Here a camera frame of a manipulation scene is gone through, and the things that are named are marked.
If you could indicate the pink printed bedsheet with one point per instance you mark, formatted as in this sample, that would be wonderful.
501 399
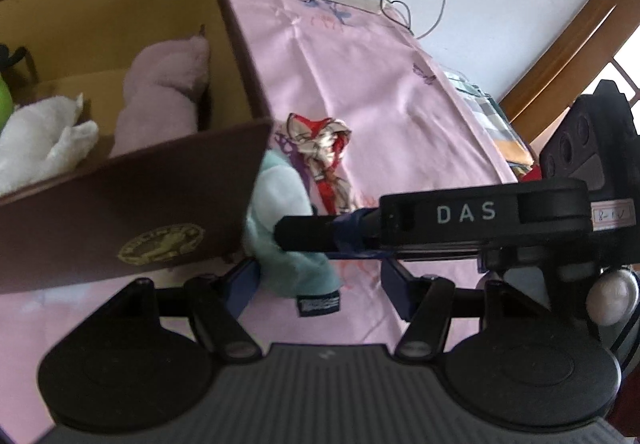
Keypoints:
375 74

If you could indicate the white plush toy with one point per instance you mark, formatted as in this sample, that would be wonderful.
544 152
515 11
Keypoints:
35 139

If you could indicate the light teal sock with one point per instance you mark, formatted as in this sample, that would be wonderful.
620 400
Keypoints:
280 204

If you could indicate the pale green folded cloth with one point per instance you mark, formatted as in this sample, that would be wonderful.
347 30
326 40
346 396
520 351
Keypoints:
460 81

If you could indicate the green plush toy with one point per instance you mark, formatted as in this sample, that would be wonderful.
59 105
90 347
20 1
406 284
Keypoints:
4 99

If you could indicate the striped folded cloth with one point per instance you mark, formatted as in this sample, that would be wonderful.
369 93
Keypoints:
500 129

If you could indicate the brown cardboard box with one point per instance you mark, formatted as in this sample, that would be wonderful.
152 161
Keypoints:
125 214

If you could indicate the red packet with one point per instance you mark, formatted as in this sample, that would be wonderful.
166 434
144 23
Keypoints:
532 172

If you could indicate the red patterned scarf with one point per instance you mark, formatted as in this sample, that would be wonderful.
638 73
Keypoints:
325 144

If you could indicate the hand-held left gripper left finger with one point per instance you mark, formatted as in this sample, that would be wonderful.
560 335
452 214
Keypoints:
245 285

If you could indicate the person's right hand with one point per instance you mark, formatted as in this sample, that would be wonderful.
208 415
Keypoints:
612 296

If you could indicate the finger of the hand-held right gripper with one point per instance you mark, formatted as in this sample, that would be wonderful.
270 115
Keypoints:
367 254
310 231

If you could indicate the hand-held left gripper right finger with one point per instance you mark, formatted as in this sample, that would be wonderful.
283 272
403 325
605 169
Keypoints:
395 285

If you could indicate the pink plush toy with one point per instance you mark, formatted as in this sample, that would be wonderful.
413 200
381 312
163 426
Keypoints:
155 94

